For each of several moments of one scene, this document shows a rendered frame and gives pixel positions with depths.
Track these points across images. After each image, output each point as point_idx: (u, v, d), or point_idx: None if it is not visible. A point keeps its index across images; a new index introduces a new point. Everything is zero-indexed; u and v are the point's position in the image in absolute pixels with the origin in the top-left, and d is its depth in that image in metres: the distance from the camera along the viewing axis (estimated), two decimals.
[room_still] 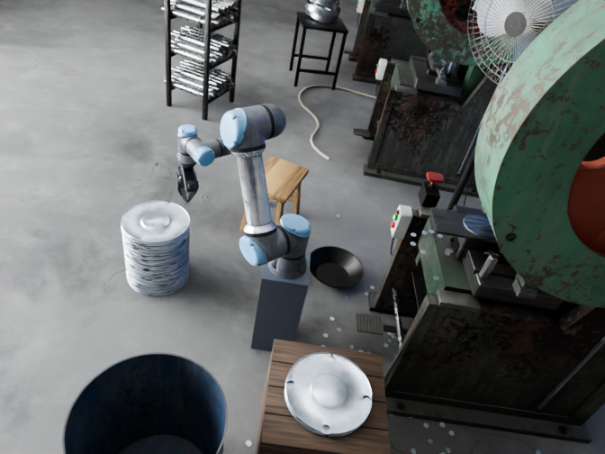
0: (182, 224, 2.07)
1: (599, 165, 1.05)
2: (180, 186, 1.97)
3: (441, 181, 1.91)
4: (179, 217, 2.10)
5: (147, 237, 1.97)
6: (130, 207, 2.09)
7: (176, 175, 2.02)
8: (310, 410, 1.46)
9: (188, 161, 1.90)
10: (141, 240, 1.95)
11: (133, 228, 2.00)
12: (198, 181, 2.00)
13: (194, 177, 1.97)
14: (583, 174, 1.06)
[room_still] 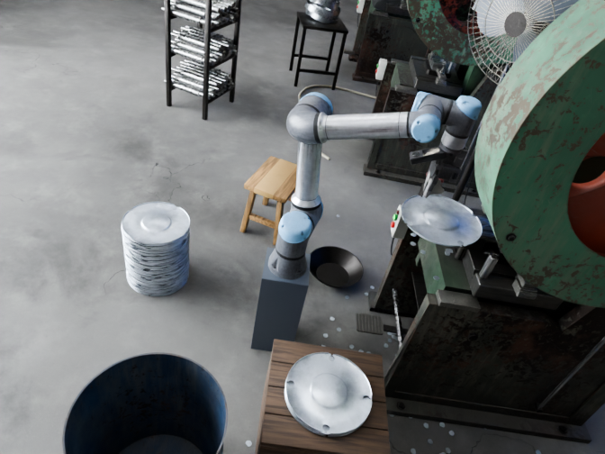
0: (416, 227, 1.61)
1: None
2: (430, 167, 1.56)
3: (441, 181, 1.91)
4: (428, 232, 1.59)
5: (424, 202, 1.73)
6: (480, 222, 1.66)
7: None
8: (310, 410, 1.46)
9: (442, 137, 1.46)
10: (422, 195, 1.76)
11: (446, 204, 1.73)
12: (436, 177, 1.50)
13: (436, 166, 1.49)
14: None
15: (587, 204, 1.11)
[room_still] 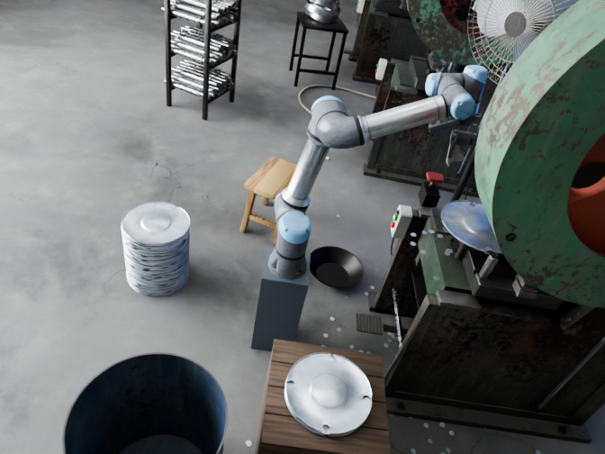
0: (492, 248, 1.59)
1: (599, 188, 1.09)
2: (451, 137, 1.71)
3: (441, 181, 1.91)
4: None
5: (451, 222, 1.66)
6: (483, 204, 1.77)
7: None
8: (310, 410, 1.46)
9: None
10: (442, 218, 1.66)
11: (456, 210, 1.72)
12: (452, 142, 1.64)
13: (452, 132, 1.64)
14: (586, 201, 1.10)
15: None
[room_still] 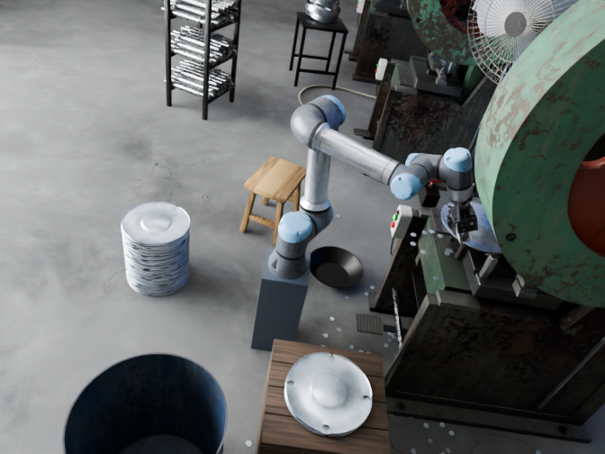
0: None
1: None
2: None
3: (441, 181, 1.91)
4: (477, 209, 1.75)
5: None
6: (450, 231, 1.60)
7: (477, 226, 1.46)
8: (310, 410, 1.46)
9: None
10: None
11: (489, 244, 1.59)
12: (446, 217, 1.52)
13: (450, 208, 1.51)
14: None
15: None
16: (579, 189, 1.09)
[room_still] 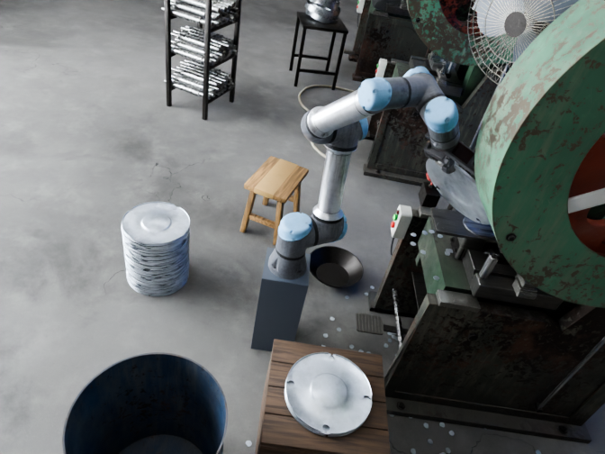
0: (437, 184, 1.61)
1: None
2: (448, 167, 1.33)
3: None
4: (435, 176, 1.57)
5: (474, 215, 1.55)
6: None
7: (427, 155, 1.35)
8: (310, 410, 1.46)
9: (456, 141, 1.21)
10: (481, 222, 1.55)
11: (483, 211, 1.47)
12: (462, 143, 1.32)
13: None
14: None
15: None
16: None
